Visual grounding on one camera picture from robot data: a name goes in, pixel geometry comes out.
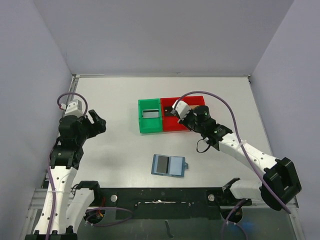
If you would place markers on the right red plastic bin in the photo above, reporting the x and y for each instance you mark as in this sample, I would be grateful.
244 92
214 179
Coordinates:
194 101

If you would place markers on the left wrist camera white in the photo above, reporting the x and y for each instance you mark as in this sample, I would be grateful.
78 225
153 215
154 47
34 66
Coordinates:
74 108

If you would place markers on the middle red plastic bin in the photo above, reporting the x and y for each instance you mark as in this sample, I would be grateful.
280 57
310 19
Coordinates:
170 124

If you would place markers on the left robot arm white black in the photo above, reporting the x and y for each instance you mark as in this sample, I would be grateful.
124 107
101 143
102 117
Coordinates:
61 216

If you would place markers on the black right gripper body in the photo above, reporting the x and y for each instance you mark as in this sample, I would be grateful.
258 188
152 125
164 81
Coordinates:
185 120

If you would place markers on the green plastic bin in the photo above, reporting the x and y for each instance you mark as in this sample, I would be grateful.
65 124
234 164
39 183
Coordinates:
148 126

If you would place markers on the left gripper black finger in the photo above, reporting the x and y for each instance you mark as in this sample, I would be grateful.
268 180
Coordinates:
95 117
101 126

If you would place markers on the red plastic bin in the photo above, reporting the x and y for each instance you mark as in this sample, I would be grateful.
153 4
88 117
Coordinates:
194 101
170 124

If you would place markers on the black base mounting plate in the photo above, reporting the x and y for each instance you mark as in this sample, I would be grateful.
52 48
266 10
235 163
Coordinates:
168 203

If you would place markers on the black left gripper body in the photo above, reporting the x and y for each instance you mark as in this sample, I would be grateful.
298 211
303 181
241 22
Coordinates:
88 129

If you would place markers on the black card in red bin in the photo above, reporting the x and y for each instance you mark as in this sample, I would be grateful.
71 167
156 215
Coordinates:
168 111

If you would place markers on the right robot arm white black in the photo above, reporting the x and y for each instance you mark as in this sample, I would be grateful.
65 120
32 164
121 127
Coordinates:
278 180

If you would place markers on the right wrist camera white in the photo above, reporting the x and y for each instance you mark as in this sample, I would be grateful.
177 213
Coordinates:
180 109

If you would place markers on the aluminium rail left edge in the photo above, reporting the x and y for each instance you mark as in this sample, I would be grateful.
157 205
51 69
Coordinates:
64 130

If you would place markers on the blue leather card holder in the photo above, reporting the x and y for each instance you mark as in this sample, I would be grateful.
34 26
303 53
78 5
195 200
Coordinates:
176 166

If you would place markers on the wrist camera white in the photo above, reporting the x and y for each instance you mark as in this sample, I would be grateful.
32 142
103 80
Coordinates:
180 109
74 108

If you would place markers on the silver card in green bin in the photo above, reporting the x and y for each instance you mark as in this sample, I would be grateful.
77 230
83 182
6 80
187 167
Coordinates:
150 113

